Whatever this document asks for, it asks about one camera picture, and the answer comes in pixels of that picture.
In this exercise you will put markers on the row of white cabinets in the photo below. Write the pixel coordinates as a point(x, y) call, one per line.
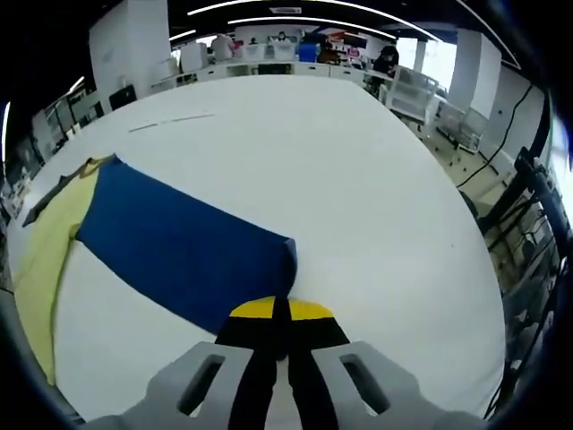
point(268, 69)

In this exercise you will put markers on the yellow blue brown garment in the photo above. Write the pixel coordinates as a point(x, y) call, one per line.
point(170, 242)

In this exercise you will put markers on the white cart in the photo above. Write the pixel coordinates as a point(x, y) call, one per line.
point(414, 92)
point(463, 127)

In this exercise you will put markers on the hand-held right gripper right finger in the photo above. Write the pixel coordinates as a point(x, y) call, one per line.
point(313, 354)

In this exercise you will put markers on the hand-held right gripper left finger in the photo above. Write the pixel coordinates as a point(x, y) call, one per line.
point(250, 349)

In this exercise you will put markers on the blue container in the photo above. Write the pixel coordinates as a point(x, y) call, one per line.
point(308, 51)

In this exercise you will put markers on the white square pillar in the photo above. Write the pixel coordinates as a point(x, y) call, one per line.
point(474, 76)
point(130, 49)

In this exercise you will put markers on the black box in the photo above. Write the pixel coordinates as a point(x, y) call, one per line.
point(122, 97)

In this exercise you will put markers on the black metal stand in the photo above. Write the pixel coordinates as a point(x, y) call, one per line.
point(532, 251)

